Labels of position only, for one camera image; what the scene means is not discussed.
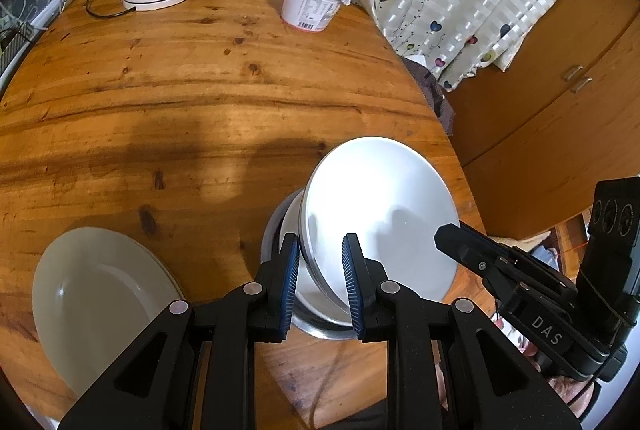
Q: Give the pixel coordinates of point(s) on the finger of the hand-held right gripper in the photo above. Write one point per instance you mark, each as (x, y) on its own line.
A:
(475, 255)

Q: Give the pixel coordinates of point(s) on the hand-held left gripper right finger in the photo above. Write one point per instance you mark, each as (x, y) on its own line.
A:
(352, 290)

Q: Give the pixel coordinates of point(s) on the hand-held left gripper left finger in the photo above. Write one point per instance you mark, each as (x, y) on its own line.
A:
(289, 290)

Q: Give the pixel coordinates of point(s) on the stainless steel bowl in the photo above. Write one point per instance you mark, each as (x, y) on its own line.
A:
(320, 332)

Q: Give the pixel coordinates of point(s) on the white plate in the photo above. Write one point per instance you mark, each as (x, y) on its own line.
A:
(380, 190)
(100, 290)

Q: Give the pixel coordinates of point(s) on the person's right hand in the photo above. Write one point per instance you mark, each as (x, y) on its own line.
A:
(565, 392)

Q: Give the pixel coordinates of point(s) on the wooden cabinet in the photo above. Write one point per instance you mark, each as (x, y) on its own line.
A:
(550, 135)

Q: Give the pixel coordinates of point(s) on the dark cloth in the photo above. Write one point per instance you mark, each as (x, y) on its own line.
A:
(432, 95)

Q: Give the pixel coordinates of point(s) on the white plastic tub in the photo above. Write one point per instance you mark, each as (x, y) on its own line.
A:
(312, 0)

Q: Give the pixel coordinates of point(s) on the striped box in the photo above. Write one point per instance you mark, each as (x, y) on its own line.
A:
(15, 45)

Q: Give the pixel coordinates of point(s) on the clear plastic container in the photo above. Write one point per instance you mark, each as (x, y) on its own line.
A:
(25, 5)

